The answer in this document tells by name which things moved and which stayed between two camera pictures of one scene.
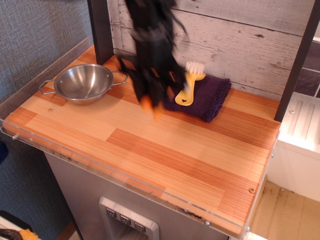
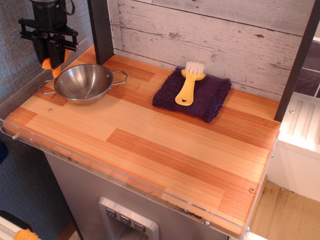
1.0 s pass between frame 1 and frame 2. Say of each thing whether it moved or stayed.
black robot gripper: moved
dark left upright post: stayed
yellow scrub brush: stayed
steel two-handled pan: stayed
